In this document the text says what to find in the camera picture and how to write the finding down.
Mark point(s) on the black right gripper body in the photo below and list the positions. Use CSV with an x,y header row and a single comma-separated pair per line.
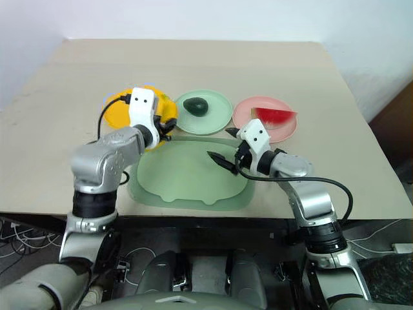
x,y
243,158

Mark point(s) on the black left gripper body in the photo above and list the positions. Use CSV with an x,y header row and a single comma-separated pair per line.
x,y
158,127

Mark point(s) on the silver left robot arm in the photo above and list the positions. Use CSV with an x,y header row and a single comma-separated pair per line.
x,y
96,158

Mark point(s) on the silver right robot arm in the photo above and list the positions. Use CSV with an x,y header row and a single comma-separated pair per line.
x,y
297,165

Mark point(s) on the light green plate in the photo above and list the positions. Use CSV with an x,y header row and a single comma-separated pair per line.
x,y
214,121

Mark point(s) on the pink plate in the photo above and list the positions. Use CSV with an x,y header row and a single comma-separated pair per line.
x,y
245,109

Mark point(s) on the yellow plate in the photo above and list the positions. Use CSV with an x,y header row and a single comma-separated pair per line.
x,y
117,111

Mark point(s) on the dark green avocado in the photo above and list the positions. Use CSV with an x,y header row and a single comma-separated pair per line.
x,y
195,106

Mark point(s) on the light green silicone mat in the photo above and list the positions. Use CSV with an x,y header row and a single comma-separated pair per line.
x,y
187,174

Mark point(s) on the red watermelon slice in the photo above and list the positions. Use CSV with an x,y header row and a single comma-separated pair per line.
x,y
274,116

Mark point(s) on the dark rounded robot leg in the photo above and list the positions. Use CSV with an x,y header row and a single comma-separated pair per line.
x,y
161,274
248,274

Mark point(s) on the grey robot torso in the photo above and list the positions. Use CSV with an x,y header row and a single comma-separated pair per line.
x,y
209,302

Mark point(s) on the brown wooden cabinet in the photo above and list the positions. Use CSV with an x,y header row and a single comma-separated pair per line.
x,y
397,129

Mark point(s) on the white power adapter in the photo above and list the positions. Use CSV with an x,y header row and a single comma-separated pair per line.
x,y
403,248

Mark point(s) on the dark speckled floor mat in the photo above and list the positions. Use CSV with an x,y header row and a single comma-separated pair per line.
x,y
387,277

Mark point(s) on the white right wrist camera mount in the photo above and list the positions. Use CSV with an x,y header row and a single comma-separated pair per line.
x,y
256,134

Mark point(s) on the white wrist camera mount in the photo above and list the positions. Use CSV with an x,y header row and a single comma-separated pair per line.
x,y
143,103
256,134

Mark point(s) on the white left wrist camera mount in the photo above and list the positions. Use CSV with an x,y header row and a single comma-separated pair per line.
x,y
143,103

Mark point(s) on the black table frame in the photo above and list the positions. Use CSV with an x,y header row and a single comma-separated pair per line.
x,y
206,226

